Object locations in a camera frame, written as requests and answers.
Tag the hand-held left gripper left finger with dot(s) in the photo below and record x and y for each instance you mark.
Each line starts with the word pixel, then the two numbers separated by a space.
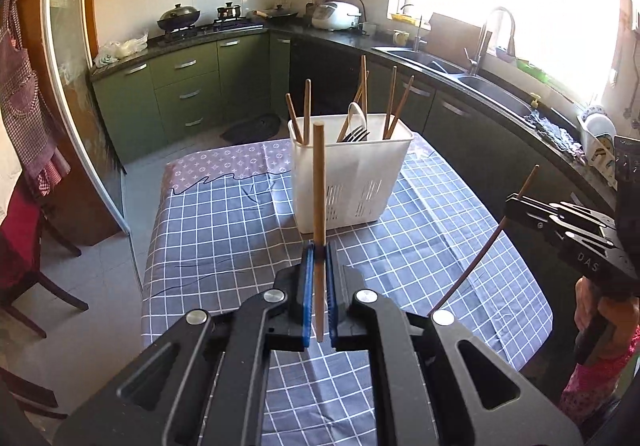
pixel 307 296

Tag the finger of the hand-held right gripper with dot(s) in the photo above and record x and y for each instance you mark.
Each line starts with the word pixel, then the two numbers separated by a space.
pixel 580 213
pixel 560 228

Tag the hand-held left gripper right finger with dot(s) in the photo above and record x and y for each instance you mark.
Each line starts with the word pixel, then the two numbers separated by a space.
pixel 331 296

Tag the light wooden chopstick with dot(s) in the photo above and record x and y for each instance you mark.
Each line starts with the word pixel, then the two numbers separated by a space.
pixel 319 201

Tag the dark brown chopstick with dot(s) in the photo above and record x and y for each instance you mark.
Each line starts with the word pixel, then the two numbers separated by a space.
pixel 472 268

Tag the white plastic utensil holder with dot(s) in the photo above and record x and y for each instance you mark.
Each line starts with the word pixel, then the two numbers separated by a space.
pixel 350 176

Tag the group of wooden chopsticks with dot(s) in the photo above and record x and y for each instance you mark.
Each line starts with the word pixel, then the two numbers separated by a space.
pixel 307 106

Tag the person's right hand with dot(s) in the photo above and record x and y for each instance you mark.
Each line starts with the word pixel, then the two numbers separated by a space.
pixel 622 326

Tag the dish rack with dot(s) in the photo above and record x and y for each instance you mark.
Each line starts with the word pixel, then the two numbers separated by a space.
pixel 600 161

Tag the dark dish rag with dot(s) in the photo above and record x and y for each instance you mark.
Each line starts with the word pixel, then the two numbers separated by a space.
pixel 555 131

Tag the white plate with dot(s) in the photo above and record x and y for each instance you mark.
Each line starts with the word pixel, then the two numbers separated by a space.
pixel 597 129

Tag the grey checked tablecloth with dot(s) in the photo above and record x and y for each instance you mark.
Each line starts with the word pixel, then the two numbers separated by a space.
pixel 225 226

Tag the steel kitchen sink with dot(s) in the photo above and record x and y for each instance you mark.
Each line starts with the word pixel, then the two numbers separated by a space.
pixel 490 91

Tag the green dish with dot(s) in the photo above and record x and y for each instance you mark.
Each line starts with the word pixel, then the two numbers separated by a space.
pixel 532 69

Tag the green sink cabinet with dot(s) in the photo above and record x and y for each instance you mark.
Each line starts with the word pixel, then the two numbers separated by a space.
pixel 450 116

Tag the black forks in basket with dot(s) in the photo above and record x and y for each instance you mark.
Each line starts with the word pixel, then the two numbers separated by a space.
pixel 360 132

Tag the dark floor mat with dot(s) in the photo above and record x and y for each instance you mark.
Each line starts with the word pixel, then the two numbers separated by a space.
pixel 252 127

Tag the white spoon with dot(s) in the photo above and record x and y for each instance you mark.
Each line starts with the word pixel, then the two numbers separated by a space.
pixel 356 115

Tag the tall metal faucet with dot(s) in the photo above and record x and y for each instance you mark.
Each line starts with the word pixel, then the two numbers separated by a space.
pixel 482 41

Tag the brown cutting board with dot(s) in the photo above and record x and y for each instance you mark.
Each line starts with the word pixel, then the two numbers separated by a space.
pixel 450 34

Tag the black built-in appliance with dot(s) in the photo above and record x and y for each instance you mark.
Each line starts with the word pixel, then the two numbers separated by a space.
pixel 325 71

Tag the slim metal faucet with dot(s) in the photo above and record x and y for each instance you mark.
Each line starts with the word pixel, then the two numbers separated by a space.
pixel 419 36

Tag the green drawer cabinet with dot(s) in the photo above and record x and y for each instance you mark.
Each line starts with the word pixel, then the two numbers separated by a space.
pixel 175 91

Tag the pale mug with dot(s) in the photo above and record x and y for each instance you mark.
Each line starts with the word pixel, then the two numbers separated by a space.
pixel 398 37

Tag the dark kitchen countertop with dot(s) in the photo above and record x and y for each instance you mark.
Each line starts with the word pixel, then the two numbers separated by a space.
pixel 350 40

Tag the yellow tray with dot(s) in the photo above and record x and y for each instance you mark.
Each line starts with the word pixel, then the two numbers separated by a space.
pixel 404 17

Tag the white cup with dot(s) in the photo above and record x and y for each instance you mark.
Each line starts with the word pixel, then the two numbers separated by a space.
pixel 370 28

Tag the white rice cooker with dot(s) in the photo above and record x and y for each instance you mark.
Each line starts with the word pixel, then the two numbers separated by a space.
pixel 335 16

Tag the black frying pan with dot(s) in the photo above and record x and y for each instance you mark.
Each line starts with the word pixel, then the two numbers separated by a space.
pixel 280 14

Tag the gas stove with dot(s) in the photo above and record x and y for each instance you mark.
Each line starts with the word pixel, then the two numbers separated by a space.
pixel 210 28

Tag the red cushioned wooden chair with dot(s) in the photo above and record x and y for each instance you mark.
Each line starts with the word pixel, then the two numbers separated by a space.
pixel 20 236

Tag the small black pot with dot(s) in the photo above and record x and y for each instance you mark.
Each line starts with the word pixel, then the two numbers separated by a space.
pixel 229 12

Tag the dark wooden chair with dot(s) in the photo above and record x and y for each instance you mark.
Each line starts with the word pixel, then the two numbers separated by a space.
pixel 25 391

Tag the sliding glass door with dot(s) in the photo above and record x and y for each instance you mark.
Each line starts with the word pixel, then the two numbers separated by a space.
pixel 75 101

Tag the black wok with lid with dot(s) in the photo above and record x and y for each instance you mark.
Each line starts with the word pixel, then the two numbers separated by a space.
pixel 179 18

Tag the white plastic bag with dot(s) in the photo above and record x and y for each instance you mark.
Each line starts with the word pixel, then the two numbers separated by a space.
pixel 122 49

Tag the checked apron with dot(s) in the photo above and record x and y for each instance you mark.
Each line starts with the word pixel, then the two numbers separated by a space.
pixel 25 91

